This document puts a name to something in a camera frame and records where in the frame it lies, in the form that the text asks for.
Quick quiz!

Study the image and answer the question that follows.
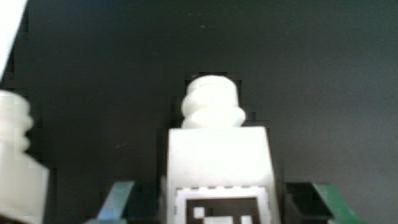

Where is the white table leg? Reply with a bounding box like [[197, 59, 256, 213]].
[[0, 90, 50, 224], [160, 75, 283, 224]]

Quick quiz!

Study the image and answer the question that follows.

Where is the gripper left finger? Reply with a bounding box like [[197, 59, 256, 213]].
[[84, 181, 135, 224]]

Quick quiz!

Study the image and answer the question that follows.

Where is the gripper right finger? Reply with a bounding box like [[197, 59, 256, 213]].
[[315, 183, 370, 224]]

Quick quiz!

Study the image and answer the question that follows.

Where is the white square tabletop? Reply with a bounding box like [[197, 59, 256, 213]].
[[0, 0, 29, 78]]

